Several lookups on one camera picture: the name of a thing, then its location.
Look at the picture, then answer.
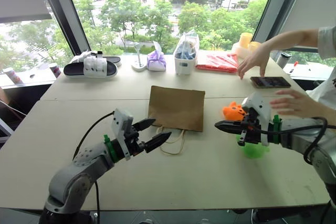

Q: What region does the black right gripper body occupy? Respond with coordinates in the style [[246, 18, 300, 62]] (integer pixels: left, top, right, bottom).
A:
[[237, 108, 263, 147]]

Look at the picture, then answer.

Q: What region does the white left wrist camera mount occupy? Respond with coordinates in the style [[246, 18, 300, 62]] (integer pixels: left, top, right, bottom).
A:
[[110, 108, 134, 161]]

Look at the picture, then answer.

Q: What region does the green right wrist clamp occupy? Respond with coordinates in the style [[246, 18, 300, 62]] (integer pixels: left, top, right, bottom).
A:
[[271, 115, 283, 145]]

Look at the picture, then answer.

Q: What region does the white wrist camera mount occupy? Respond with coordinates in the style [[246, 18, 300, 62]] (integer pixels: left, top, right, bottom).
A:
[[241, 92, 272, 147], [110, 108, 134, 161]]

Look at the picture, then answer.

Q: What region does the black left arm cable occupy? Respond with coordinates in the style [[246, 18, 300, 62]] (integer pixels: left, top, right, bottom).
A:
[[72, 111, 116, 219]]

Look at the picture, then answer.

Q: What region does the clear plastic bag of items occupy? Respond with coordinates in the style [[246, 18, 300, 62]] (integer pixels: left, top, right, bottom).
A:
[[174, 29, 201, 60]]

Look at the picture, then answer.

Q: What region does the green toy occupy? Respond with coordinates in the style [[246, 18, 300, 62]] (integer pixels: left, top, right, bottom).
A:
[[236, 134, 271, 159]]

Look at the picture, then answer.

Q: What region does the dark window frame post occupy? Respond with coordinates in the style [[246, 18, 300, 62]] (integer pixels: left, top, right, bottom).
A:
[[35, 0, 91, 56], [253, 0, 308, 44]]

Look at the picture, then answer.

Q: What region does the translucent plastic container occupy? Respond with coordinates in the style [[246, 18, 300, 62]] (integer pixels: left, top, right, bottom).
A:
[[230, 42, 251, 58]]

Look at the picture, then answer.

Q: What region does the purple white cloth bundle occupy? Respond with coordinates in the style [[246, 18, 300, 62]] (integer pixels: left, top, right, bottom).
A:
[[146, 40, 167, 72]]

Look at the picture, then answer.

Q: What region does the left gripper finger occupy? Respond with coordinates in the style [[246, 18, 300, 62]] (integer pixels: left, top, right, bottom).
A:
[[143, 131, 172, 154], [134, 118, 156, 132]]

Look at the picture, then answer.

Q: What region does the green left wrist clamp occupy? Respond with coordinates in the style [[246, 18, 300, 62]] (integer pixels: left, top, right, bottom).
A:
[[103, 134, 119, 164]]

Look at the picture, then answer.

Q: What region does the brown paper bag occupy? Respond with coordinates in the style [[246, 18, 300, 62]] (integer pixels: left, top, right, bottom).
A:
[[147, 85, 206, 156]]

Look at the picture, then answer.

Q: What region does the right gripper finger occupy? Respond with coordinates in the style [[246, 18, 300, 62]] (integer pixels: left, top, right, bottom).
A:
[[218, 126, 247, 136], [214, 120, 244, 129]]

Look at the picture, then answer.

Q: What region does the yellow plastic cup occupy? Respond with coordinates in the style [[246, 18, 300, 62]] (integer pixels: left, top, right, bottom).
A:
[[238, 32, 254, 50], [248, 41, 261, 53]]

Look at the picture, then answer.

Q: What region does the white plastic basket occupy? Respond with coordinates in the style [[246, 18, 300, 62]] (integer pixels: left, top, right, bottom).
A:
[[173, 52, 198, 76]]

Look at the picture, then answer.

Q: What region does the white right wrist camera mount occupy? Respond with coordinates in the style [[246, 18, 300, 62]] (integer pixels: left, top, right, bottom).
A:
[[241, 92, 272, 147]]

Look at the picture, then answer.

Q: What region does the green wrist clamp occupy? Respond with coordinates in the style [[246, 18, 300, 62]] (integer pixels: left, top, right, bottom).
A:
[[271, 115, 283, 145], [103, 134, 119, 164]]

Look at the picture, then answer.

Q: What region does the white desk stand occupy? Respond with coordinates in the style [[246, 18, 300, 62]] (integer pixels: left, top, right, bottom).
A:
[[131, 42, 146, 72]]

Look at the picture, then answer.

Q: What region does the person's right hand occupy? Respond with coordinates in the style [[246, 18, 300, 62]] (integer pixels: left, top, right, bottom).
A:
[[237, 42, 270, 80]]

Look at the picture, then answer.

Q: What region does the person's left hand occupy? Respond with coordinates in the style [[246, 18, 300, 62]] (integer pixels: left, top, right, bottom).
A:
[[270, 89, 313, 118]]

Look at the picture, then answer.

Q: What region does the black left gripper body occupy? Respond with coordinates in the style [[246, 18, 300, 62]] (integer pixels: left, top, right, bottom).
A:
[[123, 123, 146, 156]]

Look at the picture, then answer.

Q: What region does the red plastic packet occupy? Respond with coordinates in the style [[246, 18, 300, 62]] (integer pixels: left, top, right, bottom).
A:
[[195, 53, 239, 73]]

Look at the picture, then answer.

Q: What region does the person's white shirt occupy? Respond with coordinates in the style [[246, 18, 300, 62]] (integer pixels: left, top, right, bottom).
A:
[[306, 25, 336, 112]]

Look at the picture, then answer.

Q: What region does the crumpled white plastic wrap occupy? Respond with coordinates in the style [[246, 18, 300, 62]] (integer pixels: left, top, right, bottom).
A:
[[70, 50, 93, 64]]

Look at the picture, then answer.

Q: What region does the orange toy figure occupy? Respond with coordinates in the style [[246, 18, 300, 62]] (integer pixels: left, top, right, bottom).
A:
[[222, 101, 249, 121]]

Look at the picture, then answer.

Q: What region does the black smartphone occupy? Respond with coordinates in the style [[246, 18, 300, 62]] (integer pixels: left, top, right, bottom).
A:
[[249, 76, 292, 89]]

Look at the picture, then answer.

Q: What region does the black slipper white strap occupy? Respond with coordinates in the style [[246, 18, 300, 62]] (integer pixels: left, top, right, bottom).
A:
[[103, 55, 122, 68], [63, 55, 119, 79]]

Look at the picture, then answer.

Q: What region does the silver tumbler black lid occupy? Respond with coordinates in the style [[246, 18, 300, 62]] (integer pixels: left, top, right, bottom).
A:
[[276, 52, 292, 70]]

